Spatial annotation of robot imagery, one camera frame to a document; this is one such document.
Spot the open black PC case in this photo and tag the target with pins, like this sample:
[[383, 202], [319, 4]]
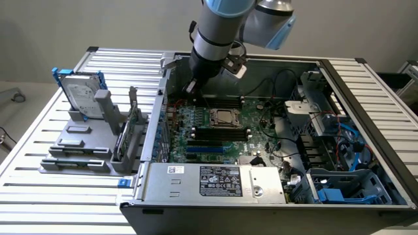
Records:
[[359, 137]]

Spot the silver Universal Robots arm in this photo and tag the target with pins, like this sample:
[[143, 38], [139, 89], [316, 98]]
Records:
[[221, 22]]

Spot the silver chipset heatsink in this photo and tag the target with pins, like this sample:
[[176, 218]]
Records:
[[247, 160]]

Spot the grey metal disk bay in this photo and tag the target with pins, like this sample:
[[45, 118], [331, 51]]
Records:
[[312, 107]]

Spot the silver power supply unit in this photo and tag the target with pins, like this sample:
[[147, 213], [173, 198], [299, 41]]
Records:
[[212, 182]]

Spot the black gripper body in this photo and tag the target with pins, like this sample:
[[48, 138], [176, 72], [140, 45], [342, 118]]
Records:
[[205, 66]]

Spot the chair caster wheel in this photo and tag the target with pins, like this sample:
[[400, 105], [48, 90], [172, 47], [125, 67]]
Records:
[[17, 96]]

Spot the grey disk bay cage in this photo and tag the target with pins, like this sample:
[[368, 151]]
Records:
[[348, 181]]

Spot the grey parts rack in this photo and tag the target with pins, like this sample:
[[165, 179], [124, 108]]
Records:
[[97, 147]]

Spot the blue disk carrier frame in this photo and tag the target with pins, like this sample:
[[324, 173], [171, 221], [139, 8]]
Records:
[[100, 80]]

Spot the CPU chip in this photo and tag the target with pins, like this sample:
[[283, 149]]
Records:
[[189, 87]]

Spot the blue disk tray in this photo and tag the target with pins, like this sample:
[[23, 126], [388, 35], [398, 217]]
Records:
[[331, 195]]

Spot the green motherboard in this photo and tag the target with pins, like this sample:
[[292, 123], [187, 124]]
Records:
[[258, 137]]

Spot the graphics card with bracket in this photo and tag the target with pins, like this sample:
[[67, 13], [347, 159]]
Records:
[[128, 127]]

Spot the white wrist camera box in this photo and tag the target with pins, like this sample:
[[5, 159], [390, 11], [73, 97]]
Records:
[[236, 70]]

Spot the silver hard disk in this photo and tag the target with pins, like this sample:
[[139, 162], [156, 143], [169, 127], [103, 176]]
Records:
[[80, 94]]

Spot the CPU socket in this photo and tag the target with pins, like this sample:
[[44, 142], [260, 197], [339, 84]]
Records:
[[225, 118]]

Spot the blue case latch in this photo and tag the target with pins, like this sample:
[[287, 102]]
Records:
[[124, 183]]

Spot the black expansion slot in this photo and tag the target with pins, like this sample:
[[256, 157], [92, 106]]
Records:
[[205, 143]]

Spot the black RAM slot bank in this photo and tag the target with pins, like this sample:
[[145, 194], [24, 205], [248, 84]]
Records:
[[221, 100], [221, 134]]

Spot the coin cell battery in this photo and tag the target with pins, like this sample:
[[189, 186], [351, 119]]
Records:
[[259, 106]]

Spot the blue expansion slot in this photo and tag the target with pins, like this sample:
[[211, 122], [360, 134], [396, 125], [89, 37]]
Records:
[[205, 149]]

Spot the green RAM stick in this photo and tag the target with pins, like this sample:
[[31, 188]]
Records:
[[77, 149]]

